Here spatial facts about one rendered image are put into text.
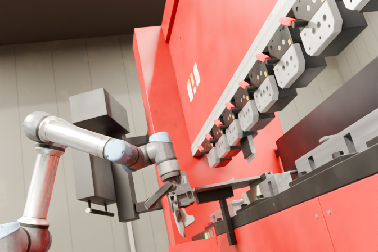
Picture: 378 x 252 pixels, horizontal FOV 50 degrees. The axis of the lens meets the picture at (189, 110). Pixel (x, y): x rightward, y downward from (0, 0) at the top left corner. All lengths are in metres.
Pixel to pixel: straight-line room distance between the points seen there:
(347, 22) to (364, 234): 0.47
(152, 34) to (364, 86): 1.55
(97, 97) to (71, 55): 2.24
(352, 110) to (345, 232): 1.09
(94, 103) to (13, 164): 1.98
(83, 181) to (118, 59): 2.54
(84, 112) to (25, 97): 2.09
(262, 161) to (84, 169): 1.13
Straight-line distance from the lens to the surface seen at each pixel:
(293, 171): 1.75
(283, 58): 1.24
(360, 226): 0.87
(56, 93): 4.82
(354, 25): 1.04
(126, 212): 3.00
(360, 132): 1.01
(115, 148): 1.33
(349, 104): 1.96
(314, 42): 1.09
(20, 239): 1.58
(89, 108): 2.82
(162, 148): 1.43
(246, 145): 1.72
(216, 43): 1.82
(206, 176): 2.54
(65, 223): 4.42
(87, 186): 2.67
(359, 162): 0.82
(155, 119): 2.60
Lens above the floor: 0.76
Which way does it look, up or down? 20 degrees up
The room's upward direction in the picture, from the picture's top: 13 degrees counter-clockwise
